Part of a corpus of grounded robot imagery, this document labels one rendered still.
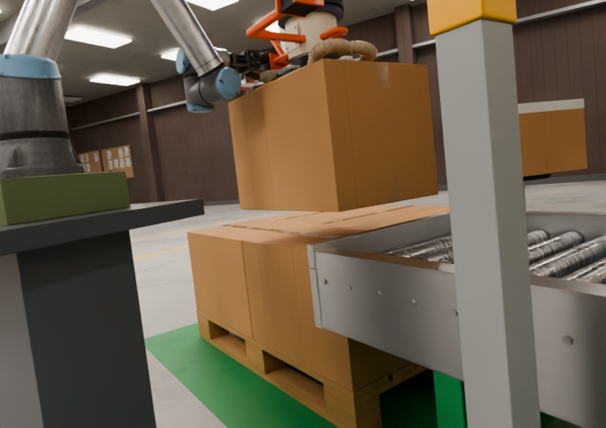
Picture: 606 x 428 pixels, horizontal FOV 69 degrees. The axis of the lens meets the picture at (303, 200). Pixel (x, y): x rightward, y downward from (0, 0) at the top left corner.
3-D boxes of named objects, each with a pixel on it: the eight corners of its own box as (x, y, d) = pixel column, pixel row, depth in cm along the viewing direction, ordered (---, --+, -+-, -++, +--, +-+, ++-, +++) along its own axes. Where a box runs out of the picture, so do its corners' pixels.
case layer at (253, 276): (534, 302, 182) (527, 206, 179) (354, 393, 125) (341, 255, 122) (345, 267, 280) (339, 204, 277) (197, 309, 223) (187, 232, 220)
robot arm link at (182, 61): (175, 78, 149) (171, 49, 149) (209, 80, 156) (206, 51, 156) (185, 71, 142) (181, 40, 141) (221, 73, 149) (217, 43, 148)
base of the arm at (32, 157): (9, 178, 85) (1, 128, 85) (-28, 187, 96) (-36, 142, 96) (101, 173, 101) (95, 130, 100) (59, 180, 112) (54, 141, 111)
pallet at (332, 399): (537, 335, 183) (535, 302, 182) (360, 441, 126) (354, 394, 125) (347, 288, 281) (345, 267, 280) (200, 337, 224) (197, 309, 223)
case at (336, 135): (439, 194, 137) (427, 64, 134) (338, 212, 115) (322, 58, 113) (325, 196, 187) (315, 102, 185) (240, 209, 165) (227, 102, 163)
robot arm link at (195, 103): (200, 108, 141) (195, 69, 141) (181, 114, 149) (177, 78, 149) (224, 109, 148) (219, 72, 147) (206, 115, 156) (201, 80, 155)
